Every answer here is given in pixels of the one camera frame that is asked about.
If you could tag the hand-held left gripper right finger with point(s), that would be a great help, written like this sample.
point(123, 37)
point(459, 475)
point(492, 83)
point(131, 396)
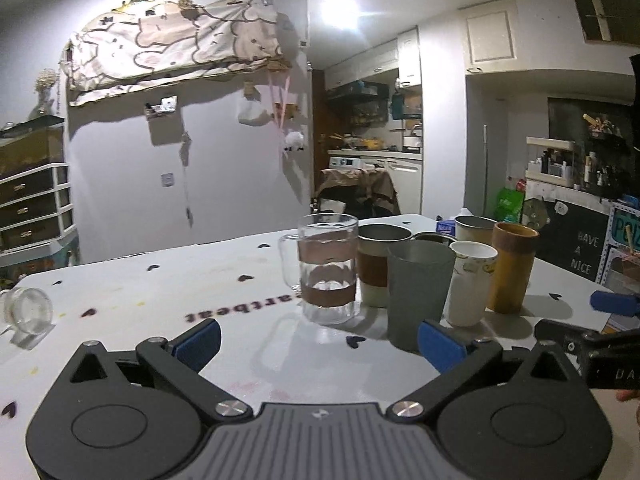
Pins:
point(440, 347)

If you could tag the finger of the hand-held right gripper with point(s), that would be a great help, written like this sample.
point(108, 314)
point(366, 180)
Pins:
point(612, 303)
point(557, 332)

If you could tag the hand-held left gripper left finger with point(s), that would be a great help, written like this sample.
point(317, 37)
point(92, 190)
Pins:
point(199, 344)

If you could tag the small clear glass cup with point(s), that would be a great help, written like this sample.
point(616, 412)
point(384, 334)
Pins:
point(27, 310)

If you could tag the grey plastic cup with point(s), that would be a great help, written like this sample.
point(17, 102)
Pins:
point(417, 300)

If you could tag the white printed paper cup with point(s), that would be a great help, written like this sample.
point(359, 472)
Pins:
point(470, 285)

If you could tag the yellow-brown tall cup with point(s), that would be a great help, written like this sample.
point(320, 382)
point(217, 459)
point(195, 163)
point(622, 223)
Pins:
point(512, 270)

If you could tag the cream cup with brown sleeve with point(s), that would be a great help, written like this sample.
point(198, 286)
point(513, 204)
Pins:
point(374, 265)

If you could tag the grey and white cup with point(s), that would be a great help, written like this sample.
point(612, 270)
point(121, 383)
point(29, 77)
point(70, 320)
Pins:
point(472, 230)

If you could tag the person's right hand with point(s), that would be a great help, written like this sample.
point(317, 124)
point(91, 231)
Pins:
point(628, 395)

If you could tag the black chalkboard sign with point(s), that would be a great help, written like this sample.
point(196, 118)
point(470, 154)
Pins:
point(580, 245)

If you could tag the dark bowl behind cups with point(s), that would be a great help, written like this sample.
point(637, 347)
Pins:
point(432, 238)

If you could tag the blue box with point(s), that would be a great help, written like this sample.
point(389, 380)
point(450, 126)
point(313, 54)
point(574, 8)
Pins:
point(446, 227)

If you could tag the green shopping bag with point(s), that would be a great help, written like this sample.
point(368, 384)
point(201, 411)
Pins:
point(509, 205)

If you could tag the clear glass mug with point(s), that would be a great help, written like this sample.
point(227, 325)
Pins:
point(327, 270)

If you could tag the white rack with bottles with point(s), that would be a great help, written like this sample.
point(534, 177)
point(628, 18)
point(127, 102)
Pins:
point(550, 160)

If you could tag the chair with brown cloth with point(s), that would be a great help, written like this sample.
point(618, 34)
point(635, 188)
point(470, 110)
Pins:
point(357, 190)

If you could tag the white washing machine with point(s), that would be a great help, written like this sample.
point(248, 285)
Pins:
point(345, 162)

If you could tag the yellow pot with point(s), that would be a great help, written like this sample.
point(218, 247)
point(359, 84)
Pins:
point(371, 144)

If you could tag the dark drawer cabinet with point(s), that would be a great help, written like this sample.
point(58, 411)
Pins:
point(30, 200)

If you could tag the white sheep plush toy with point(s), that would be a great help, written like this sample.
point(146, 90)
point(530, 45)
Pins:
point(295, 141)

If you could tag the teal hanging bag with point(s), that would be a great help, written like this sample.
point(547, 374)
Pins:
point(397, 106)

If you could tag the pink ribbon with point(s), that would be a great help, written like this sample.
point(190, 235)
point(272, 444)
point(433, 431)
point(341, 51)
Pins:
point(278, 100)

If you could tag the black range hood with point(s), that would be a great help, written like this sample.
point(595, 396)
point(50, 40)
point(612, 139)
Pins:
point(357, 92)

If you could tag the white upper kitchen cabinets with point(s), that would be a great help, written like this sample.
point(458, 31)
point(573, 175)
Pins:
point(385, 62)

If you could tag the dried flower vase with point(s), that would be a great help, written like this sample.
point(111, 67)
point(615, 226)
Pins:
point(46, 91)

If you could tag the printed blanket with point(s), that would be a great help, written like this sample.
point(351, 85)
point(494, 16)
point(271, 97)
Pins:
point(170, 40)

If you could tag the ceiling lamp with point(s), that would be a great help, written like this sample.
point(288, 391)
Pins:
point(341, 11)

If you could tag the round metal wall ornament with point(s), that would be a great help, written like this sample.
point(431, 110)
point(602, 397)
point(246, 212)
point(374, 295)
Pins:
point(536, 214)

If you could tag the wall socket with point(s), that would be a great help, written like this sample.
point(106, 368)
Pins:
point(167, 179)

